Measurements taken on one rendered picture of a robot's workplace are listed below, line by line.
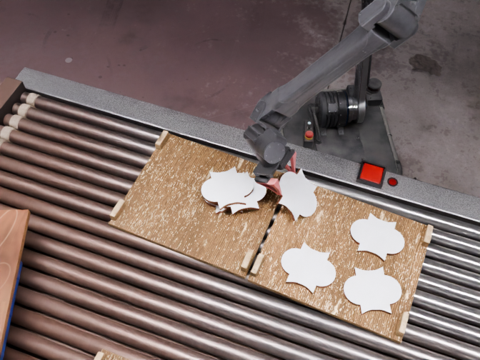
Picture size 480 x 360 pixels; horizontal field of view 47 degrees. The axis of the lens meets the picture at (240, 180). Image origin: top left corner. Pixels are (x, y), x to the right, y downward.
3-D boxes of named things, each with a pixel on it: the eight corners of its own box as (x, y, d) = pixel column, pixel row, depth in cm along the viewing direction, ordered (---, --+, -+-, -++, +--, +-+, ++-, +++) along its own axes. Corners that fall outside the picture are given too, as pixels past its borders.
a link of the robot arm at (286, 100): (415, 14, 116) (383, -11, 110) (421, 33, 113) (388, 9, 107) (278, 116, 144) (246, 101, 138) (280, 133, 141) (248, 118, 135)
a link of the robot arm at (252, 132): (255, 117, 140) (237, 131, 140) (267, 127, 134) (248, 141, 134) (267, 136, 144) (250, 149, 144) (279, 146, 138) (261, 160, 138)
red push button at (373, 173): (363, 165, 166) (364, 162, 165) (383, 171, 165) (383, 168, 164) (358, 180, 163) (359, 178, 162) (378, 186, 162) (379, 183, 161)
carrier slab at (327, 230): (293, 180, 162) (294, 177, 161) (431, 229, 154) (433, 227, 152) (247, 281, 145) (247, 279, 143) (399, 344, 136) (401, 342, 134)
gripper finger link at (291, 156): (306, 169, 150) (293, 145, 145) (294, 188, 147) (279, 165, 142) (287, 166, 155) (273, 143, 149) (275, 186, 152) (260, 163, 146)
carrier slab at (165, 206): (166, 135, 171) (166, 131, 170) (289, 178, 163) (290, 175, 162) (108, 226, 153) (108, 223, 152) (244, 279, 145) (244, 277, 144)
